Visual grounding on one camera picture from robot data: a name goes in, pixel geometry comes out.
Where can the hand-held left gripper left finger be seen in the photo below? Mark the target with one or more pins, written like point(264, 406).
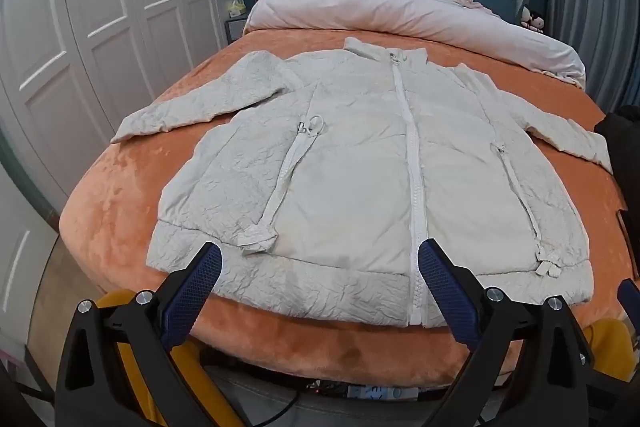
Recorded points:
point(197, 279)

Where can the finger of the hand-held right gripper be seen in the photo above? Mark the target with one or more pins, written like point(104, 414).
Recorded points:
point(629, 296)

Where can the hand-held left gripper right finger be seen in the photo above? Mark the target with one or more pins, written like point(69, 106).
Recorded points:
point(445, 282)

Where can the white quilted zip jacket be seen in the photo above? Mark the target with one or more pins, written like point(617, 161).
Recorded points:
point(350, 157)

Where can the orange plush bed blanket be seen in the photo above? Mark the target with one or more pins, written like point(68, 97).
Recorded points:
point(125, 207)

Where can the yellow cloth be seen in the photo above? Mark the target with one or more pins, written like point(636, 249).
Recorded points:
point(145, 387)

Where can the dark cloth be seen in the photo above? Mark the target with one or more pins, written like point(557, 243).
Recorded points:
point(622, 157)

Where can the grey nightstand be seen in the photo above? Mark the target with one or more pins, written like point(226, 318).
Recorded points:
point(234, 32)

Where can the tissue box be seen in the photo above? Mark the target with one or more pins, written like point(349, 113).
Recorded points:
point(236, 9)

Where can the pale pink duvet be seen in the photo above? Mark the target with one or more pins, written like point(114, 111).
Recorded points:
point(400, 12)

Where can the plush toy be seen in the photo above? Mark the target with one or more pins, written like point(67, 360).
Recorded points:
point(531, 19)

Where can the white panelled wardrobe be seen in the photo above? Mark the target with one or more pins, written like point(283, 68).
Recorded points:
point(100, 7)

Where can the grey curtain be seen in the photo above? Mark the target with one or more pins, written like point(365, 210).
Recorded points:
point(590, 7)

